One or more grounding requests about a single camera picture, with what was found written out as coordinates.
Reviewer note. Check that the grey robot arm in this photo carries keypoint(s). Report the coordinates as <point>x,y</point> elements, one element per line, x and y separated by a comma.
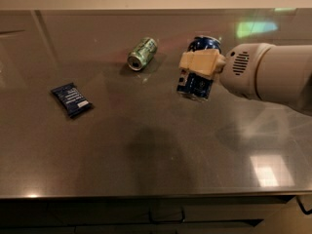
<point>292,77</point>

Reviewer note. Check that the dark blue snack packet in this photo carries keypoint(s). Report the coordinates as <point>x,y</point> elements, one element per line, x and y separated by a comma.
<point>72,100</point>

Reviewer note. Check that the blue pepsi can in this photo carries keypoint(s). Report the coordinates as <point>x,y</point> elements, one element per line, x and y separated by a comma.
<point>191,85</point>

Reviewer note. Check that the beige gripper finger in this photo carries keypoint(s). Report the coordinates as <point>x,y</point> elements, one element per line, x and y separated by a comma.
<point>205,63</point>

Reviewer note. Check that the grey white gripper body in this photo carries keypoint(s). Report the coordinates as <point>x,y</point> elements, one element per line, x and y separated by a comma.
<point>240,71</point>

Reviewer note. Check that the black drawer handle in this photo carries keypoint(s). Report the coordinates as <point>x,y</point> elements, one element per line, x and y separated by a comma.
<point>166,215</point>

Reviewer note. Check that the green soda can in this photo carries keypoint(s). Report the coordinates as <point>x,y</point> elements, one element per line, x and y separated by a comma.
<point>142,54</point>

